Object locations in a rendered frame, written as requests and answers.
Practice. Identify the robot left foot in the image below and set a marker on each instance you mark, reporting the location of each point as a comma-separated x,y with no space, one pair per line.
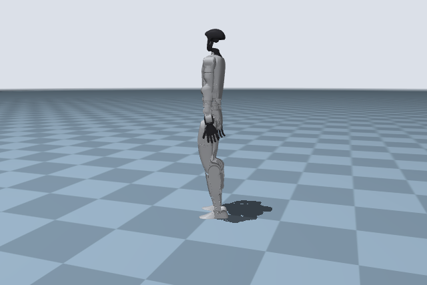
213,215

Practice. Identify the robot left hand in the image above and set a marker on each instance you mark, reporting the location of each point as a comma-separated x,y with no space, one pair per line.
210,130

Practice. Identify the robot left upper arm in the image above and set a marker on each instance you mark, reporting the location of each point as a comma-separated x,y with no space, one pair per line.
209,64

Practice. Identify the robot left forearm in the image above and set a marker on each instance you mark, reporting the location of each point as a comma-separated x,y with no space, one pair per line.
207,103

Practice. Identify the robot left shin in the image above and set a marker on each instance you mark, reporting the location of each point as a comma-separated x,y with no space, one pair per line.
214,186

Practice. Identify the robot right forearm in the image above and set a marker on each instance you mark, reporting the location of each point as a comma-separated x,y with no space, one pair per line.
219,102

